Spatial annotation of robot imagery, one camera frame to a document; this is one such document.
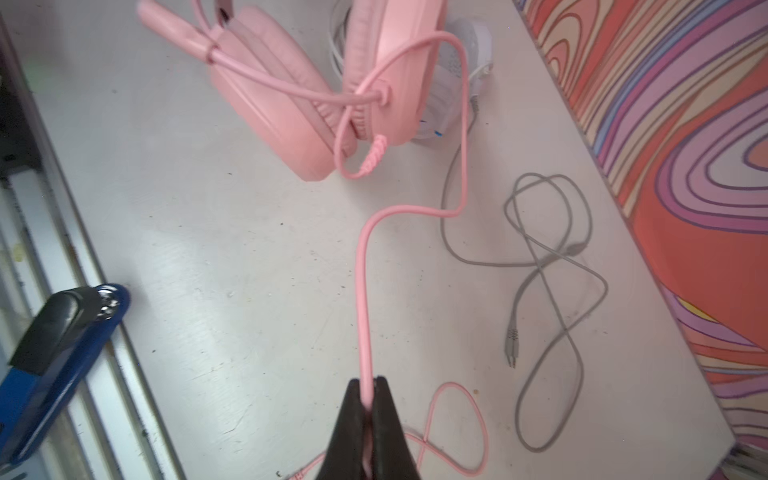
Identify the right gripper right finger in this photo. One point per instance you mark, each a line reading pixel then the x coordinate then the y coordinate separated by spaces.
pixel 390 457

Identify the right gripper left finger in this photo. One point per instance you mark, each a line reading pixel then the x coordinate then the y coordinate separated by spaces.
pixel 344 456

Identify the aluminium front rail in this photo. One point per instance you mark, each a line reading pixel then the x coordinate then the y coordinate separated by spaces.
pixel 74 402

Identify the white headphones with grey cable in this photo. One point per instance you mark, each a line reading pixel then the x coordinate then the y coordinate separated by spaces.
pixel 542 256

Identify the blue black stapler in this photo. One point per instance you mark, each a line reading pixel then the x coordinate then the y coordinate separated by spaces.
pixel 53 356

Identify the pink headphones with cable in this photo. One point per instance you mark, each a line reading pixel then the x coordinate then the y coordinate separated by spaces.
pixel 390 54

